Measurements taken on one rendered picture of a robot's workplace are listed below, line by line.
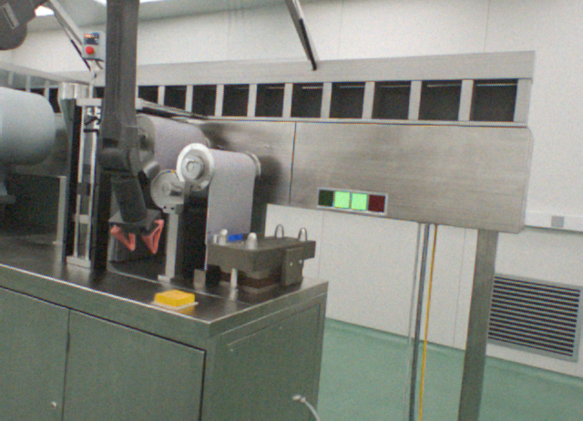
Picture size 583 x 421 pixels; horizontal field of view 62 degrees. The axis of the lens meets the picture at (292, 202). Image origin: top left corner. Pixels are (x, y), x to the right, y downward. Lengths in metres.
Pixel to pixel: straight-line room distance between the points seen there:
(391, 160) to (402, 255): 2.48
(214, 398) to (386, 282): 2.96
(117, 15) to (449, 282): 3.30
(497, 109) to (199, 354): 1.10
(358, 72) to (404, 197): 0.44
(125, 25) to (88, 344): 0.87
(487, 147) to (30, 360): 1.51
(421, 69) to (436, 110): 0.14
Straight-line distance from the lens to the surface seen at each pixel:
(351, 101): 1.73
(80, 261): 1.72
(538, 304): 3.89
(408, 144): 1.56
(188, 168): 1.52
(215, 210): 1.52
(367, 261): 4.10
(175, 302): 1.25
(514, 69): 1.55
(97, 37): 1.97
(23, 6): 0.85
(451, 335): 4.03
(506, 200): 1.50
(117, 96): 1.07
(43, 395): 1.72
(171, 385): 1.32
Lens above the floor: 1.25
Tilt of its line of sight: 3 degrees down
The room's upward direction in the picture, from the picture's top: 5 degrees clockwise
